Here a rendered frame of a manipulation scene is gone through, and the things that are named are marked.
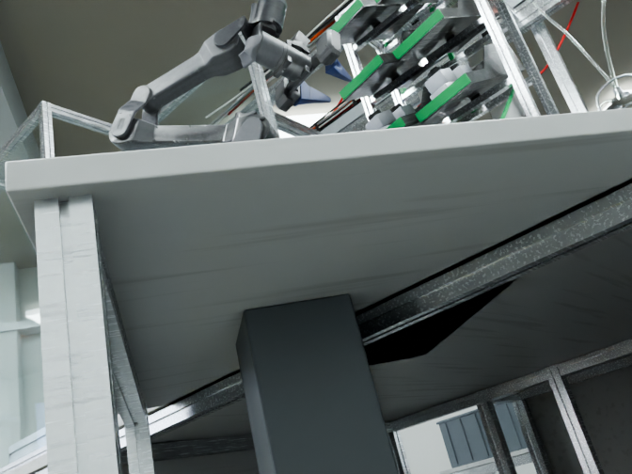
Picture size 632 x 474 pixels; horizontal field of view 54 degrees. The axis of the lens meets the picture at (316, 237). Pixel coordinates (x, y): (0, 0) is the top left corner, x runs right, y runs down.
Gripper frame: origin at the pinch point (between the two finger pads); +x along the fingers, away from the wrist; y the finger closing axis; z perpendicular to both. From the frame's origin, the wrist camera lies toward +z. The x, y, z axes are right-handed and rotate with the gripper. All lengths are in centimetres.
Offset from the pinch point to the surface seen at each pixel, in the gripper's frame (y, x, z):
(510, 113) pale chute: -21.5, 26.4, -11.1
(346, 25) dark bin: -0.4, 6.4, 21.8
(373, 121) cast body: 0.2, 12.1, -3.8
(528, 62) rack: -20.5, 41.7, 13.8
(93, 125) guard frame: 107, -19, 63
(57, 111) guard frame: 105, -31, 60
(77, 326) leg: -21, -44, -72
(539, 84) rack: -20.9, 42.9, 7.3
